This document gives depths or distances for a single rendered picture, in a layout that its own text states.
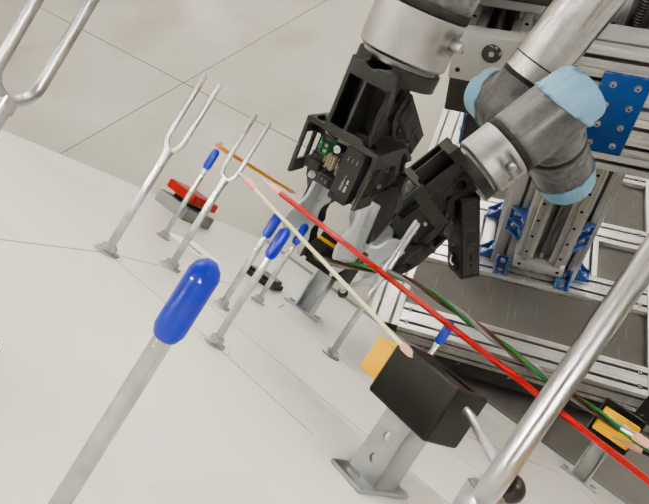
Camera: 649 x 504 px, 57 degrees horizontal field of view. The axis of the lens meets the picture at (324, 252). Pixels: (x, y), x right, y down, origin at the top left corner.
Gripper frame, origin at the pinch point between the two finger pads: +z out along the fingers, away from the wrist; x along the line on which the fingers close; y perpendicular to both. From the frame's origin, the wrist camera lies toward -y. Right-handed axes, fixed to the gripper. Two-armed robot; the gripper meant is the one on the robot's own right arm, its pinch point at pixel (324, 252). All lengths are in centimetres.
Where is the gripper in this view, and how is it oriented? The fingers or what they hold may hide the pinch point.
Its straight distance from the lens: 60.1
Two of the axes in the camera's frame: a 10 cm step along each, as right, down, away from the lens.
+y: -4.9, 2.6, -8.3
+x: 7.9, 5.3, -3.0
